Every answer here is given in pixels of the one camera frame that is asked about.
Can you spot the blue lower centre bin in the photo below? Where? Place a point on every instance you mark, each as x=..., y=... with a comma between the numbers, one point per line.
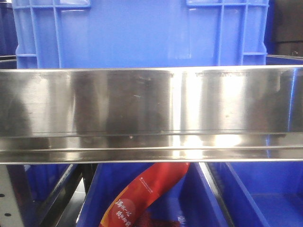
x=190, y=202

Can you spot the blue bin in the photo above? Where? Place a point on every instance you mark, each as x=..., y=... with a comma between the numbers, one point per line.
x=43, y=178
x=261, y=194
x=190, y=202

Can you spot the blue lower left bin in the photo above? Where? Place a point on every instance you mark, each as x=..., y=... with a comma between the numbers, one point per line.
x=43, y=178

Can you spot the blue lower right bin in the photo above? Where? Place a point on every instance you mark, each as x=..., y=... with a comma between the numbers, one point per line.
x=261, y=194

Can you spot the red snack package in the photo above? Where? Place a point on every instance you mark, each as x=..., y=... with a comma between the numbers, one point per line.
x=142, y=192

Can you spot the blue crate upper shelf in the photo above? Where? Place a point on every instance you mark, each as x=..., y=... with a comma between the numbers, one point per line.
x=139, y=33

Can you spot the white perforated shelf upright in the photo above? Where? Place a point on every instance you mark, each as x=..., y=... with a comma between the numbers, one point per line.
x=10, y=215

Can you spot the stainless steel shelf rail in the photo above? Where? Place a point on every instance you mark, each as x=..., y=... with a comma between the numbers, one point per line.
x=236, y=113

